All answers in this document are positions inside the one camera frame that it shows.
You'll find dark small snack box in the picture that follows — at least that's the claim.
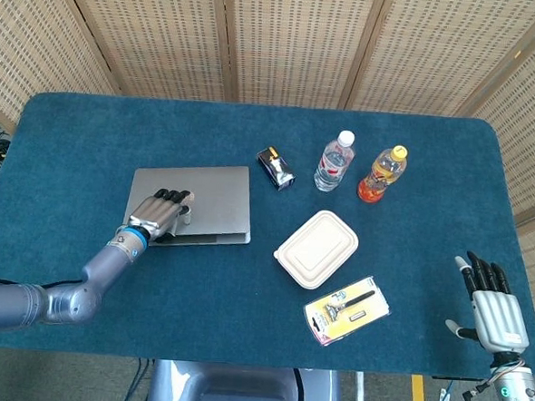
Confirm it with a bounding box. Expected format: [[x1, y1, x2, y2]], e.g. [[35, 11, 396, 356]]
[[255, 146, 299, 193]]

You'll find blue table mat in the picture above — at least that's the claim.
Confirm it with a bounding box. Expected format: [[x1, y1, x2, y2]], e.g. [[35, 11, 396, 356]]
[[0, 88, 535, 385]]

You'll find packaged razor blister pack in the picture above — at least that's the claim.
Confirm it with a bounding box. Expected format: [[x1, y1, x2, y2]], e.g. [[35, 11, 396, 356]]
[[301, 271, 394, 350]]

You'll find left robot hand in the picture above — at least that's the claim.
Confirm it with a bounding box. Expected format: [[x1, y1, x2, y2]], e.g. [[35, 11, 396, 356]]
[[124, 185, 198, 246]]

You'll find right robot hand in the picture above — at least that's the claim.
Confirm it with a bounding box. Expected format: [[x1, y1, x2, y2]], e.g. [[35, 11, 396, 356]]
[[443, 249, 535, 356]]

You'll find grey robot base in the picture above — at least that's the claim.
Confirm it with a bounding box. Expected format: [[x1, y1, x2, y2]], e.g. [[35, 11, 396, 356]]
[[143, 358, 345, 401]]

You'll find woven bamboo folding screen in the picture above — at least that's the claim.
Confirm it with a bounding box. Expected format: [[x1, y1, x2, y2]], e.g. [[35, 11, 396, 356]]
[[0, 0, 535, 313]]

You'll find orange juice bottle yellow cap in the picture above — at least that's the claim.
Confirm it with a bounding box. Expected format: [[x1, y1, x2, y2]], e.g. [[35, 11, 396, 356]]
[[356, 142, 410, 207]]

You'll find silver laptop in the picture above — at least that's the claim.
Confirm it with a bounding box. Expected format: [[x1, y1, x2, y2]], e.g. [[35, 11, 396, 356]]
[[122, 159, 256, 254]]

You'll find clear water bottle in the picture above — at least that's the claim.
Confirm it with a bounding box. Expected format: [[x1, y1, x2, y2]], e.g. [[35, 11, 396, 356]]
[[313, 128, 357, 195]]

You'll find beige lidded food container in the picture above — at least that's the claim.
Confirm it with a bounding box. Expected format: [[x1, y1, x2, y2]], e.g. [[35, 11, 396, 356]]
[[270, 207, 362, 292]]

